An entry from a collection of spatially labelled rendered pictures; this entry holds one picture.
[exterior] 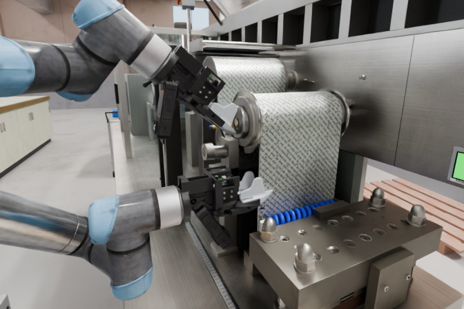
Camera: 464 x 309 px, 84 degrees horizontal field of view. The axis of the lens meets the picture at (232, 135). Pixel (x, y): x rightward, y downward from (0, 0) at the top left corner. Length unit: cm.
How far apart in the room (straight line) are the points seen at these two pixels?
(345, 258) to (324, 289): 7
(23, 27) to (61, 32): 120
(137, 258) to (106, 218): 10
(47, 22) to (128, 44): 1184
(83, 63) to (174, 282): 49
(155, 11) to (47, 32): 400
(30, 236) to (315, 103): 61
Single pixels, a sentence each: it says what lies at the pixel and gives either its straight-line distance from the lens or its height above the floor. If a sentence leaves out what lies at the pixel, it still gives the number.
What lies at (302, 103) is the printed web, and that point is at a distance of 62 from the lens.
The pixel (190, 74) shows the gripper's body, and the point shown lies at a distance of 52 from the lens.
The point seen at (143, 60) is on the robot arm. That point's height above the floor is 138.
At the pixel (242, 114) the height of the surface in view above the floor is 127.
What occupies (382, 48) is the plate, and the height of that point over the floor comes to 142.
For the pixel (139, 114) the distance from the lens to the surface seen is 151.
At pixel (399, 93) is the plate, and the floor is 131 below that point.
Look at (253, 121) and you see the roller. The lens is 54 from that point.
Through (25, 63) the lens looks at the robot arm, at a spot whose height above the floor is 137.
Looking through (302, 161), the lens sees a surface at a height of 115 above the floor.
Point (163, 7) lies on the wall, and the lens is 1202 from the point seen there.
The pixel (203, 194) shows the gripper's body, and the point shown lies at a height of 113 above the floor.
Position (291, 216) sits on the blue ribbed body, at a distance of 64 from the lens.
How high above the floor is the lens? 136
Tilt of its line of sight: 13 degrees down
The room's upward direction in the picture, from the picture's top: straight up
